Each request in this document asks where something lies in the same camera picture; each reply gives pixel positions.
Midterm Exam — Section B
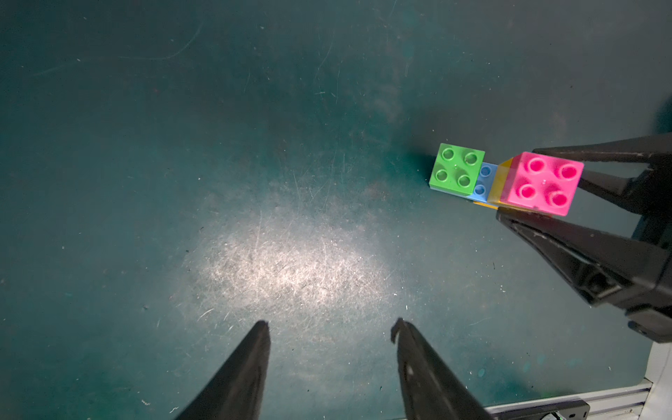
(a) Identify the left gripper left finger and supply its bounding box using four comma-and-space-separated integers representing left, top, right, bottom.
178, 320, 271, 419

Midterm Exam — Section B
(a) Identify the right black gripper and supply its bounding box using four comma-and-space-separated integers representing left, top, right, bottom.
496, 133, 671, 344

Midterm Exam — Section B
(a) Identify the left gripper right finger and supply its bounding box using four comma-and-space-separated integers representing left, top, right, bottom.
390, 318, 493, 420

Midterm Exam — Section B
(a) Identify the pink lego brick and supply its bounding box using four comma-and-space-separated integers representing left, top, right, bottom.
502, 152, 585, 216

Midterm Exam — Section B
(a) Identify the yellow lego brick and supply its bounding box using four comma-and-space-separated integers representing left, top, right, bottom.
474, 159, 515, 209

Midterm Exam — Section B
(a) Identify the blue long lego brick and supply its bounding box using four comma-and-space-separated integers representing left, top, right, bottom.
467, 162, 498, 203

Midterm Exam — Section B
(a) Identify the green lego brick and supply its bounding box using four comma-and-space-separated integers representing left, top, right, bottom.
429, 143, 486, 197

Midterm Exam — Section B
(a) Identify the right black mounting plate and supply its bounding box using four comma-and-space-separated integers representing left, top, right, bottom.
492, 399, 591, 420

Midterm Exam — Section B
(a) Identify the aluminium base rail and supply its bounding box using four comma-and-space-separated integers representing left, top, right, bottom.
482, 343, 672, 420

